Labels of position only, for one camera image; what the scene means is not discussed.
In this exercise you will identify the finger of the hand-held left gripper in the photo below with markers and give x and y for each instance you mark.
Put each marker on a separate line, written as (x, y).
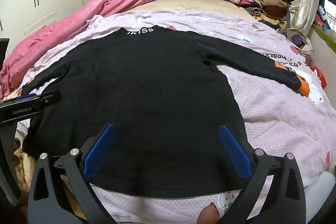
(26, 97)
(51, 97)

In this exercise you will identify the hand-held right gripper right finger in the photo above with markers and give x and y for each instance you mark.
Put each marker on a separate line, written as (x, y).
(233, 150)

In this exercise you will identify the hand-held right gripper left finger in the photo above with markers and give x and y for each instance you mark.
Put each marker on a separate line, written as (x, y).
(101, 150)

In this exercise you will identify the black t-shirt orange print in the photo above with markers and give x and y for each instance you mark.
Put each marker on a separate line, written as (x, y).
(147, 98)

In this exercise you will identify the purple and white clothes heap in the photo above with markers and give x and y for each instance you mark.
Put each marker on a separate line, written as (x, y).
(298, 39)

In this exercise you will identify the large pile of folded clothes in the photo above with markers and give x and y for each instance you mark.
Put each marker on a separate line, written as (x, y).
(257, 1)

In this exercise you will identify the person's left hand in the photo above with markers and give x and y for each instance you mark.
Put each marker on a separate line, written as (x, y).
(16, 144)

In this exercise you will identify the person's right hand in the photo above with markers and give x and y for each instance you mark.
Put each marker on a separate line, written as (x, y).
(208, 213)

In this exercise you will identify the black flat object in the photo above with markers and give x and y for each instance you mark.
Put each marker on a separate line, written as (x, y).
(4, 52)

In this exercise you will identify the purple printed bed sheet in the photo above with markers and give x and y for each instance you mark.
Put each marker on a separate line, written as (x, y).
(275, 121)

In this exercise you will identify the pink quilt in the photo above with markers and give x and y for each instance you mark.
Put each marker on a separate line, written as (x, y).
(65, 27)

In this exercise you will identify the white rounded object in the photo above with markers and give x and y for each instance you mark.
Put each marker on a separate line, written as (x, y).
(323, 184)

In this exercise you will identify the red packet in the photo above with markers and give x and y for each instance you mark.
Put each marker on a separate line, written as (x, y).
(319, 77)

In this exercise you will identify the green windowsill cloth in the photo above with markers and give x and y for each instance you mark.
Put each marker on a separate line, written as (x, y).
(325, 39)

